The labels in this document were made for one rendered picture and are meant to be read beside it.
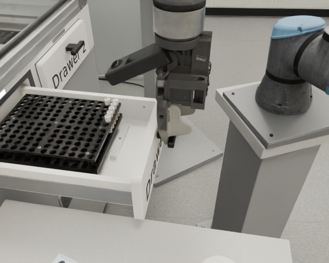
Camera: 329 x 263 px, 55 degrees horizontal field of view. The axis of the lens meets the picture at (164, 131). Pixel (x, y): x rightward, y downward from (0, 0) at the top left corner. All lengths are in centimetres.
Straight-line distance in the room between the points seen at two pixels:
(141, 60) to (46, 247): 39
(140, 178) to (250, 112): 48
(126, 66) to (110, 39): 188
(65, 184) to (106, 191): 8
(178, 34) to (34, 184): 37
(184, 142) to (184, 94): 136
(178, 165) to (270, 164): 86
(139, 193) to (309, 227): 126
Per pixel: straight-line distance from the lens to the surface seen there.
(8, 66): 75
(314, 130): 88
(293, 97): 89
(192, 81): 50
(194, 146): 186
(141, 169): 51
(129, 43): 238
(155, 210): 160
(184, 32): 46
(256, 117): 89
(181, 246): 63
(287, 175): 106
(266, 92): 90
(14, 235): 70
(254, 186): 102
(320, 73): 77
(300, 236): 165
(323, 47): 77
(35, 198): 92
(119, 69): 52
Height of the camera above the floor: 131
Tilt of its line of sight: 41 degrees down
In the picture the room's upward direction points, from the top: straight up
